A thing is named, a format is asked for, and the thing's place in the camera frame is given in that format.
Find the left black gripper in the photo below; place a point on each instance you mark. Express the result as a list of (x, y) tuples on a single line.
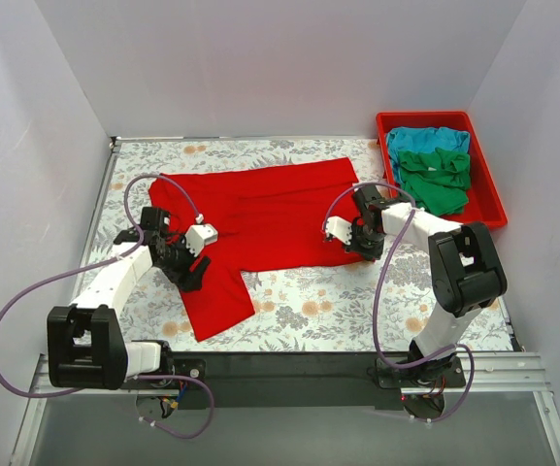
[(185, 268)]

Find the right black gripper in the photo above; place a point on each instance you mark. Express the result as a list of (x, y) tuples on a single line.
[(366, 244)]

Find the red t shirt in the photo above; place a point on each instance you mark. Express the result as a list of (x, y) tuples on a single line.
[(267, 219)]

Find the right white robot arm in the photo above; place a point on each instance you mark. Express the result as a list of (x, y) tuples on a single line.
[(466, 272)]

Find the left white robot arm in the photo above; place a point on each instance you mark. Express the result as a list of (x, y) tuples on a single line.
[(86, 347)]

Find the floral table mat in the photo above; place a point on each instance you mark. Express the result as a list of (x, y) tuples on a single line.
[(350, 308)]

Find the green t shirt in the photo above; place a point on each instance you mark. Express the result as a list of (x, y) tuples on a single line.
[(438, 181)]

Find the blue t shirt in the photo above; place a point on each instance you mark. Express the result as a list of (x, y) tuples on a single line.
[(424, 140)]

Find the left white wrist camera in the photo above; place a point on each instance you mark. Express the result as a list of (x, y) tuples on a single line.
[(198, 236)]

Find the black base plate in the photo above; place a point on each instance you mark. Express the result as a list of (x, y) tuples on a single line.
[(307, 379)]

